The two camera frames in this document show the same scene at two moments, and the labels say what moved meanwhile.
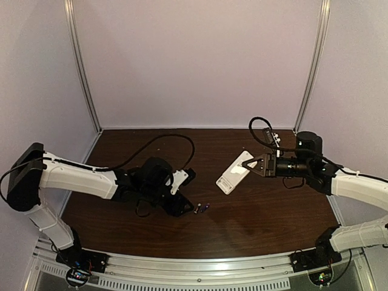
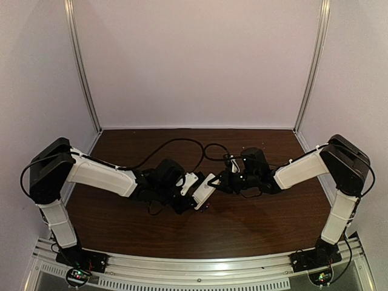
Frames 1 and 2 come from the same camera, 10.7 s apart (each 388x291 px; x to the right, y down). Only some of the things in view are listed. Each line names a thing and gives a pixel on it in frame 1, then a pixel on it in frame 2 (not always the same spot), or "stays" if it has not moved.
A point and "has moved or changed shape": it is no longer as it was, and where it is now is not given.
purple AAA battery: [204, 207] stays
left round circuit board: [76, 278] stays
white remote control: [236, 172] has moved or changed shape
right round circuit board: [321, 278] stays
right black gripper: [269, 167] → [226, 186]
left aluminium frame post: [70, 13] stays
